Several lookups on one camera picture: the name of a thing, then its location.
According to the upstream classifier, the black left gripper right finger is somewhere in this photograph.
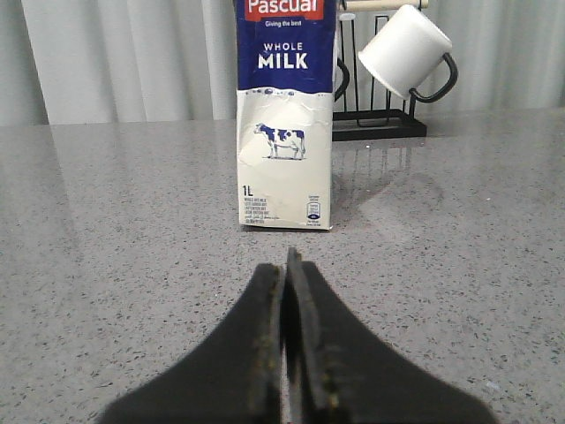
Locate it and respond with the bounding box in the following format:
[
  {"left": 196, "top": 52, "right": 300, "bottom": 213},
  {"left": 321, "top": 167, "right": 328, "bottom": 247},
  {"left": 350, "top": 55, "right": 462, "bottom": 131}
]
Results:
[{"left": 285, "top": 248, "right": 496, "bottom": 423}]

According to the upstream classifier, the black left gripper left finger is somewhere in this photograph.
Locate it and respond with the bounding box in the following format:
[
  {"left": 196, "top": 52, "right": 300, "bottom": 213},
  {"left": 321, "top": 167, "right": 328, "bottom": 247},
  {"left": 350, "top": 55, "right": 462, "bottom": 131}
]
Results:
[{"left": 100, "top": 264, "right": 283, "bottom": 423}]

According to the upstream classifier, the Pascual whole milk carton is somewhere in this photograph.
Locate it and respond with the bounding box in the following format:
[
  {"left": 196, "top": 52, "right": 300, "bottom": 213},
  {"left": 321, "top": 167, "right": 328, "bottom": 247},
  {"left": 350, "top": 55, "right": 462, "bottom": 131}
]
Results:
[{"left": 235, "top": 0, "right": 338, "bottom": 230}]

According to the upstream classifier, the black metal mug rack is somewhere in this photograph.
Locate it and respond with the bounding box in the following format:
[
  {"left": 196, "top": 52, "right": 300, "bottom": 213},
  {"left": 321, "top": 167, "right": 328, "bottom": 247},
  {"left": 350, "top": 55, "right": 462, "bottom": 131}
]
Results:
[{"left": 333, "top": 1, "right": 427, "bottom": 141}]

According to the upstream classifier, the left white enamel mug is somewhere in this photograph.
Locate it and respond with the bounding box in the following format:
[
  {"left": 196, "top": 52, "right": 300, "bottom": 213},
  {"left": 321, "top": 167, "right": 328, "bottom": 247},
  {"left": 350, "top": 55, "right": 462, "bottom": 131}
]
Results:
[{"left": 334, "top": 57, "right": 350, "bottom": 102}]

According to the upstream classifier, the white enamel mug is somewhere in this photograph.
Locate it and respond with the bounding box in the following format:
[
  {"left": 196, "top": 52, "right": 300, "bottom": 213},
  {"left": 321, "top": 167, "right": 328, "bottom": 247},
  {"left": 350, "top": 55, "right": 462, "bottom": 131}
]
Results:
[
  {"left": 334, "top": 57, "right": 350, "bottom": 102},
  {"left": 358, "top": 5, "right": 458, "bottom": 103}
]

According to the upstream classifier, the right white enamel mug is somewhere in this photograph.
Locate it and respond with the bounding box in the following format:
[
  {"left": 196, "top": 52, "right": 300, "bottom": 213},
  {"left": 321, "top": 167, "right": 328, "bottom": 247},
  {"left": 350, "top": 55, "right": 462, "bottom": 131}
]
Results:
[{"left": 358, "top": 5, "right": 458, "bottom": 103}]

